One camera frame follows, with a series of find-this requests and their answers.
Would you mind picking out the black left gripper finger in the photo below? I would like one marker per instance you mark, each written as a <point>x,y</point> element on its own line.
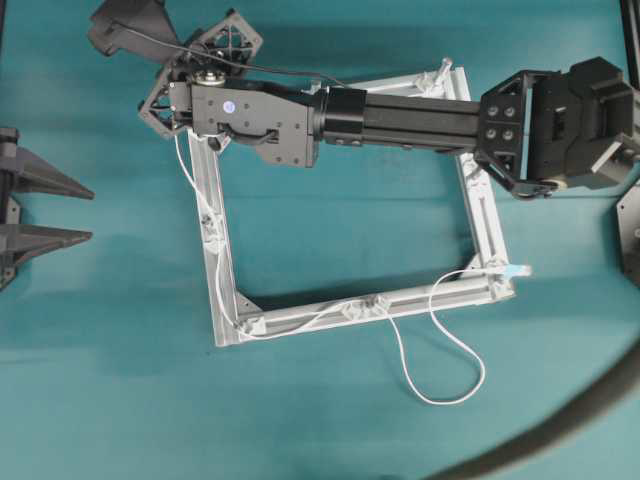
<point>21,243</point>
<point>29,173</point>

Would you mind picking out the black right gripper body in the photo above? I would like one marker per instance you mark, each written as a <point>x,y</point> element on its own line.
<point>208,57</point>

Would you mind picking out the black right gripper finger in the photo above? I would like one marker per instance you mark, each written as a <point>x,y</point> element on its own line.
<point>146,16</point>
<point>151,43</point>

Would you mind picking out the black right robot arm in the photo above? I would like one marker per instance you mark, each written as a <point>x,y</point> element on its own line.
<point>535,133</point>

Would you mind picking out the silver pin far corner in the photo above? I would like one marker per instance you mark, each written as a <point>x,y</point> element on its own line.
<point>444,71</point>

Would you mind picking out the aluminium extrusion frame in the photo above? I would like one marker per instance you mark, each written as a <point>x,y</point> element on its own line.
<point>368,233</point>

